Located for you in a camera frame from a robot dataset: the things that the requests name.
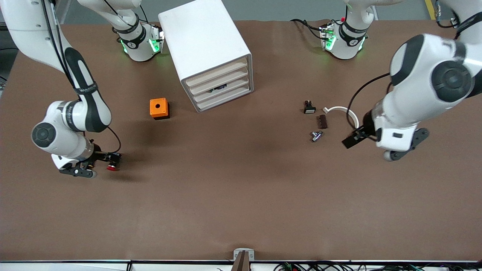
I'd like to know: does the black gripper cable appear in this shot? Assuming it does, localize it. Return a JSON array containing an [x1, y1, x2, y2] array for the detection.
[[41, 0, 122, 154], [346, 72, 392, 132]]

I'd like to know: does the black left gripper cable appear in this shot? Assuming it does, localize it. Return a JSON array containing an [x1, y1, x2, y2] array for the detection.
[[346, 72, 392, 132]]

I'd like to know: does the small mushroom push button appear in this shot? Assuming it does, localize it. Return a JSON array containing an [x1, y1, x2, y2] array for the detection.
[[106, 152, 122, 172]]

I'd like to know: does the white curved plastic piece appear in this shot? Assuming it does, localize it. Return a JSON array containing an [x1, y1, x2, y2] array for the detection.
[[323, 106, 359, 130]]

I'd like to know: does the orange box with hole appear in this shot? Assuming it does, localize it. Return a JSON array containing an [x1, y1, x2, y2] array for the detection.
[[149, 98, 170, 120]]

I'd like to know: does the black base cable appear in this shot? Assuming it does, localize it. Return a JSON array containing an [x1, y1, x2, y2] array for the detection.
[[290, 18, 325, 39]]

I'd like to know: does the tangled cable bundle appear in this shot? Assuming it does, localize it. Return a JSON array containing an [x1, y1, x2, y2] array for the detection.
[[273, 261, 482, 271]]

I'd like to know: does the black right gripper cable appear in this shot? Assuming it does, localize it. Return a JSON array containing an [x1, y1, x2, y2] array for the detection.
[[41, 0, 122, 154]]

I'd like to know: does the white base connector box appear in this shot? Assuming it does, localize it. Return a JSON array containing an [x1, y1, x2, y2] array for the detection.
[[320, 22, 337, 51], [149, 23, 165, 54]]

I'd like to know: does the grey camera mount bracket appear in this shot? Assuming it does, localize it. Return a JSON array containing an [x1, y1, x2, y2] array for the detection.
[[232, 248, 255, 271]]

